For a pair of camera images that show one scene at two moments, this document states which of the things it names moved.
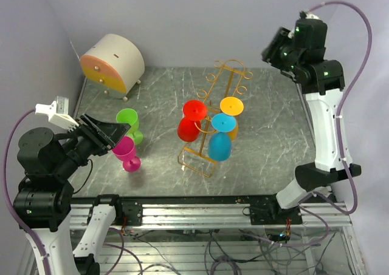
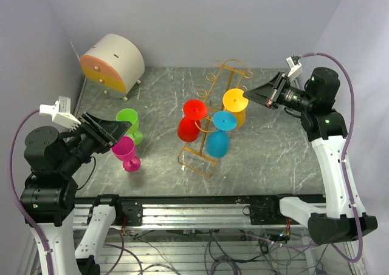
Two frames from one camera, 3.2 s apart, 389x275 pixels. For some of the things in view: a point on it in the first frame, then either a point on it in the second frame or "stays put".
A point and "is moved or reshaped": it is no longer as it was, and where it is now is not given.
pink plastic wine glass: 124,150 stays put
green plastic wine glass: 130,116 stays put
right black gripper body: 279,53 -> 283,84
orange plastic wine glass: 233,106 is moved or reshaped
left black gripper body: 93,138 stays put
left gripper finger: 110,132 stays put
